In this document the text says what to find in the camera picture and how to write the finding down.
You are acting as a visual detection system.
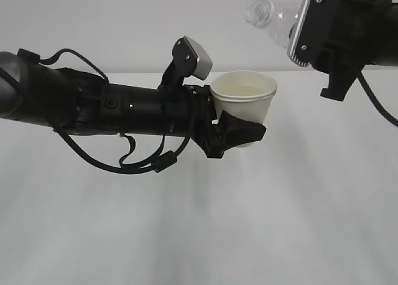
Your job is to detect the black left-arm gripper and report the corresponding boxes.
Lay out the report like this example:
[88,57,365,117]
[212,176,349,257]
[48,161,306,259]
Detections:
[164,85,267,159]

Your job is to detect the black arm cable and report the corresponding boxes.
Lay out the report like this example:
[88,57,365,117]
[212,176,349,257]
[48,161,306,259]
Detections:
[18,48,193,175]
[356,70,398,127]

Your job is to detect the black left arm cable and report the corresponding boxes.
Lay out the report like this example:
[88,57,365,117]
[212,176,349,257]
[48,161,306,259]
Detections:
[18,48,193,175]

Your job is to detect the clear green-label water bottle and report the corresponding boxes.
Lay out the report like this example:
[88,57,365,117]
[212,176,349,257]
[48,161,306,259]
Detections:
[245,0,303,51]

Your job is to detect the white paper cup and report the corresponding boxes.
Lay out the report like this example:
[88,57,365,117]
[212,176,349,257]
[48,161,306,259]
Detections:
[210,70,278,149]

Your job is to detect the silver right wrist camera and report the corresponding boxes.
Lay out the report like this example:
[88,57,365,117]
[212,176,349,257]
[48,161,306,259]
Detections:
[287,0,343,68]

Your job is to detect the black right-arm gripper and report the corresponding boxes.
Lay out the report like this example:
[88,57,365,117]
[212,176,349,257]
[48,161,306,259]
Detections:
[312,0,397,101]

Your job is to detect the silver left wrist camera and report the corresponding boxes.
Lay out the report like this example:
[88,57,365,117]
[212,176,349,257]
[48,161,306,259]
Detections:
[157,35,214,93]

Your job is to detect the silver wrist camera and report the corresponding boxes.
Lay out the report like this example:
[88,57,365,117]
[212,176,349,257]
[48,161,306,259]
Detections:
[157,35,214,93]
[287,0,343,68]

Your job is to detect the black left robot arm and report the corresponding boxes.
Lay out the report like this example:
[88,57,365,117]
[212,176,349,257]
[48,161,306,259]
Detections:
[1,51,266,159]

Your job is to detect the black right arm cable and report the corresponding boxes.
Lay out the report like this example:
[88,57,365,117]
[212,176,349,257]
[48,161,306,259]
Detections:
[356,70,398,127]

